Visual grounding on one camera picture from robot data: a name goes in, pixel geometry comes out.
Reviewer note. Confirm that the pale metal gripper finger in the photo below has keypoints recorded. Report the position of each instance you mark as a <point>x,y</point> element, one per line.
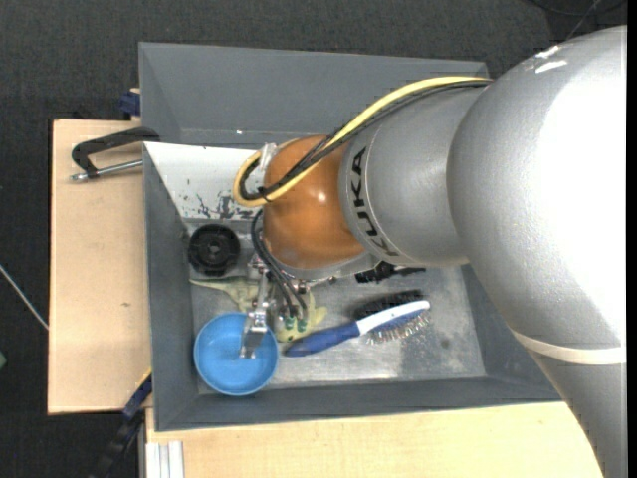
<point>245,336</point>
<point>257,337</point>

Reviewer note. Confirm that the pale yellow-green toy animal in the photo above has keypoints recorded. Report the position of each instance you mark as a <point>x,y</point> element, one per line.
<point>241,293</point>

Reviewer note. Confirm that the blue bowl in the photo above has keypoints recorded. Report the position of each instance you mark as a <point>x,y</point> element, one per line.
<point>219,361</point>

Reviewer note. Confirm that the blue and white hairbrush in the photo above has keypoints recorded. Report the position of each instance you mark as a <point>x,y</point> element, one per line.
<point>338,335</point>

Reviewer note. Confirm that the black bristle brush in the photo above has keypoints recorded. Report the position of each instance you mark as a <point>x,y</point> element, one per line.
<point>383,305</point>

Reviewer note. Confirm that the pale wood flat board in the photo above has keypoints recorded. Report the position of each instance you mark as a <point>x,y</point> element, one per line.
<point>94,267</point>

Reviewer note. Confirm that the grey metal bin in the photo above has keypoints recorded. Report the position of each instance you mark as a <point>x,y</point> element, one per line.
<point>298,82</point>

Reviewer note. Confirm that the black cylinder on white bracket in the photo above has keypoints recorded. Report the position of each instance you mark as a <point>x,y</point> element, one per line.
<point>378,273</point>

